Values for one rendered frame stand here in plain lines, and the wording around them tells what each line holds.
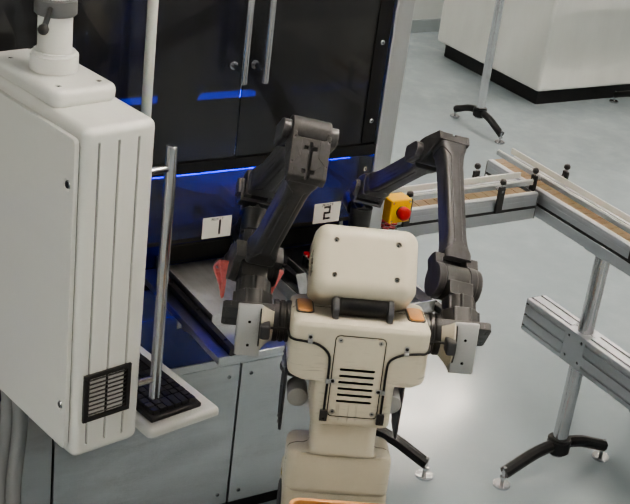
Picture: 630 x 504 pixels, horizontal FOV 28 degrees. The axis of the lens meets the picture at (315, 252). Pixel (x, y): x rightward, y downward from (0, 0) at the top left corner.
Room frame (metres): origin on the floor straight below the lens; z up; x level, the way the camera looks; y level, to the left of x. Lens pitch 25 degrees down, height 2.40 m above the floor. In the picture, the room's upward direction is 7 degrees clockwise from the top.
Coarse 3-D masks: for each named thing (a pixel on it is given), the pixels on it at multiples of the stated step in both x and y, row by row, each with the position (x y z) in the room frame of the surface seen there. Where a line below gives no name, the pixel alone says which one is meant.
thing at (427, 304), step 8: (288, 264) 3.08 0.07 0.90; (296, 264) 3.05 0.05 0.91; (296, 272) 3.04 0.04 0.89; (304, 272) 3.01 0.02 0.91; (416, 288) 3.01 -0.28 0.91; (416, 296) 3.01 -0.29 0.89; (424, 296) 2.98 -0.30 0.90; (416, 304) 2.91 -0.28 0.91; (424, 304) 2.93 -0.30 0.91; (432, 304) 2.94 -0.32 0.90
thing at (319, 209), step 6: (318, 204) 3.17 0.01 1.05; (324, 204) 3.18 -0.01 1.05; (330, 204) 3.19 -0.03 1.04; (336, 204) 3.20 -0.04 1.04; (318, 210) 3.17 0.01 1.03; (324, 210) 3.18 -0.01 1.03; (336, 210) 3.20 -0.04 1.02; (318, 216) 3.17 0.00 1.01; (330, 216) 3.19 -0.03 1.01; (336, 216) 3.20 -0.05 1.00; (318, 222) 3.17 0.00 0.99; (324, 222) 3.18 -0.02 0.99
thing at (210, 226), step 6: (222, 216) 3.00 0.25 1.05; (228, 216) 3.01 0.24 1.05; (204, 222) 2.97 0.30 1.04; (210, 222) 2.98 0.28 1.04; (216, 222) 2.99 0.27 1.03; (222, 222) 3.00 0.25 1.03; (228, 222) 3.01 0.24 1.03; (204, 228) 2.98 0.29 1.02; (210, 228) 2.99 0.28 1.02; (216, 228) 2.99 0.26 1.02; (222, 228) 3.00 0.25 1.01; (228, 228) 3.01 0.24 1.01; (204, 234) 2.98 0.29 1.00; (210, 234) 2.99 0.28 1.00; (216, 234) 3.00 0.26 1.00; (222, 234) 3.01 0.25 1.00; (228, 234) 3.02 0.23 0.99
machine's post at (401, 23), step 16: (400, 0) 3.26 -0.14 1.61; (400, 16) 3.27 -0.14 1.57; (400, 32) 3.27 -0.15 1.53; (400, 48) 3.28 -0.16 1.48; (400, 64) 3.28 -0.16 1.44; (384, 80) 3.27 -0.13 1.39; (400, 80) 3.29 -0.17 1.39; (384, 96) 3.26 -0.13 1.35; (400, 96) 3.29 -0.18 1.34; (384, 112) 3.27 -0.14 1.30; (384, 128) 3.27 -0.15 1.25; (384, 144) 3.27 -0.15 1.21; (384, 160) 3.28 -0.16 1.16
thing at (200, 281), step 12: (156, 264) 2.99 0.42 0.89; (180, 264) 3.03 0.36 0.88; (192, 264) 3.04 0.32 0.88; (204, 264) 3.04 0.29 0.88; (180, 276) 2.96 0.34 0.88; (192, 276) 2.96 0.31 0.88; (204, 276) 2.97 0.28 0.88; (180, 288) 2.86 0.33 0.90; (192, 288) 2.90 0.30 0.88; (204, 288) 2.91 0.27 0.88; (216, 288) 2.91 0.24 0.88; (228, 288) 2.92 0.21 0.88; (276, 288) 2.96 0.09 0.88; (288, 288) 2.91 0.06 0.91; (192, 300) 2.80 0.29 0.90; (204, 300) 2.84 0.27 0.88; (216, 300) 2.85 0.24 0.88; (204, 312) 2.74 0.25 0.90; (216, 312) 2.78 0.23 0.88; (216, 324) 2.71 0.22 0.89
